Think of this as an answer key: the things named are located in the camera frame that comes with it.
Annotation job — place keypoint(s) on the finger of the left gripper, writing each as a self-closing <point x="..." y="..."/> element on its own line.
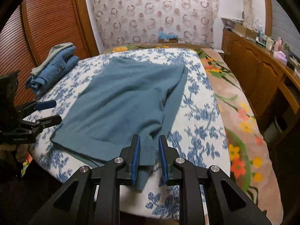
<point x="39" y="105"/>
<point x="41" y="123"/>

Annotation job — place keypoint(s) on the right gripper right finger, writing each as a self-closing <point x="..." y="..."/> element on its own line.
<point x="206" y="189"/>

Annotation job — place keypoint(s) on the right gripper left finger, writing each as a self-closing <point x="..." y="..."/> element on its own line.
<point x="91" y="196"/>

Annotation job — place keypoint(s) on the teal blue pants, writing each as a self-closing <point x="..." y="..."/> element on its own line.
<point x="128" y="98"/>

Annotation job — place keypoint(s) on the blue denim jeans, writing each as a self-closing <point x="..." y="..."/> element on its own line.
<point x="59" y="66"/>

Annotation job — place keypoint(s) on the grey green folded garment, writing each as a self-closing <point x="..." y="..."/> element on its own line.
<point x="52" y="53"/>

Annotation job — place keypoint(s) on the blue floral white bedsheet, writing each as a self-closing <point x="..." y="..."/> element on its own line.
<point x="197" y="133"/>

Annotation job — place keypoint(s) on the wooden louvered wardrobe door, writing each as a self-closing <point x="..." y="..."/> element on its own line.
<point x="37" y="25"/>

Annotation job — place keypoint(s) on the wooden sideboard cabinet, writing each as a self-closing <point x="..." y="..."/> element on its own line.
<point x="272" y="88"/>

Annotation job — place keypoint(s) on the patterned pink circle curtain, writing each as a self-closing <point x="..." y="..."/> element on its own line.
<point x="124" y="22"/>

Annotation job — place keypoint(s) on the cardboard box blue cloth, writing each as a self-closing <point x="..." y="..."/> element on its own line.
<point x="167" y="38"/>

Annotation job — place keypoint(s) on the pink bottle on sideboard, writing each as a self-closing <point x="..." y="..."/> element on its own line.
<point x="279" y="44"/>

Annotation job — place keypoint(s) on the brown cardboard box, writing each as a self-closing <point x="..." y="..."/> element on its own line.
<point x="245" y="32"/>

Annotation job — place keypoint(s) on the grey window roller shutter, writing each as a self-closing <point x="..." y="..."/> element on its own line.
<point x="282" y="26"/>

